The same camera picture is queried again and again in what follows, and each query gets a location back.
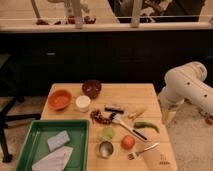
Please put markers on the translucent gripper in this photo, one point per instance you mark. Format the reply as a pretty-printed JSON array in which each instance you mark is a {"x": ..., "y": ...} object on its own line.
[{"x": 169, "y": 109}]

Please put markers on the yellow banana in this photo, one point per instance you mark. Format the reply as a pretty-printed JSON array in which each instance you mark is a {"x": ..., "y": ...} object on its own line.
[{"x": 137, "y": 113}]

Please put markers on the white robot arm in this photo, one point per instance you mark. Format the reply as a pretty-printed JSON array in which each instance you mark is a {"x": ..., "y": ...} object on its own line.
[{"x": 186, "y": 82}]

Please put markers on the green plastic cup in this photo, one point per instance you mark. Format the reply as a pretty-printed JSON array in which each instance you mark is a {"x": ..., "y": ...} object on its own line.
[{"x": 107, "y": 133}]

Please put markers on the metal measuring cup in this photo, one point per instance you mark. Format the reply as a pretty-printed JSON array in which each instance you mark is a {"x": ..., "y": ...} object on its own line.
[{"x": 105, "y": 149}]

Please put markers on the white plastic cup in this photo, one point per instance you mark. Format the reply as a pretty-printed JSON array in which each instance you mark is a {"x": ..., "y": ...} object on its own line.
[{"x": 83, "y": 102}]

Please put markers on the green chili pepper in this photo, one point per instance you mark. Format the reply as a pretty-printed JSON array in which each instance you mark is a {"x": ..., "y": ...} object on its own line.
[{"x": 138, "y": 125}]

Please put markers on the red orange tomato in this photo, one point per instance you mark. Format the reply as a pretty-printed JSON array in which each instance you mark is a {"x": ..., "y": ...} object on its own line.
[{"x": 127, "y": 142}]

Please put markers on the silver fork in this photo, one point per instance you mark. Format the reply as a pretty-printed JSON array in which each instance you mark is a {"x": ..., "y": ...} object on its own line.
[{"x": 134, "y": 155}]

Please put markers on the red grapes bunch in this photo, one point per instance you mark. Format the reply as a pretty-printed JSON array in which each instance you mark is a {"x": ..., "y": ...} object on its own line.
[{"x": 99, "y": 118}]

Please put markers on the dark red bowl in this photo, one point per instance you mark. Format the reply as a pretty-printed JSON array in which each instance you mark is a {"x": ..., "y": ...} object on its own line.
[{"x": 92, "y": 88}]

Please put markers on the orange bowl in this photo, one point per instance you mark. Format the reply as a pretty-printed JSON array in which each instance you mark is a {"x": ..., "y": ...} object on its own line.
[{"x": 59, "y": 99}]

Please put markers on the small grey sponge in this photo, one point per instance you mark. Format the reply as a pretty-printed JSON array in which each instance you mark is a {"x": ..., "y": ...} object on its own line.
[{"x": 58, "y": 140}]

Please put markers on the large grey cloth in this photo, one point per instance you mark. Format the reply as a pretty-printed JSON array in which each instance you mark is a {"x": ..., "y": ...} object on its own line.
[{"x": 55, "y": 161}]

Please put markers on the green plastic tray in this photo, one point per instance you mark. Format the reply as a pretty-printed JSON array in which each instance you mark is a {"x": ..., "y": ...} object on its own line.
[{"x": 35, "y": 146}]

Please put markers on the black office chair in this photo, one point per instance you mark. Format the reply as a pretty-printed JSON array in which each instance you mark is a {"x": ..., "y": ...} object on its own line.
[{"x": 4, "y": 116}]

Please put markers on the white spatula black handle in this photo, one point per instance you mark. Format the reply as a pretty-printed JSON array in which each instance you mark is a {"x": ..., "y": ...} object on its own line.
[{"x": 116, "y": 118}]

